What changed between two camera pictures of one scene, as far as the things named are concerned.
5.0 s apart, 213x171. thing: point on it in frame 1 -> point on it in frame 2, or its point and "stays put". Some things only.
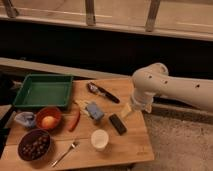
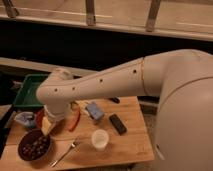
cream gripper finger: x=125 y=111 -> x=46 y=124
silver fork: x=73 y=145 stays put
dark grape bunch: x=33 y=145 stays put
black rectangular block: x=119 y=126 stays put
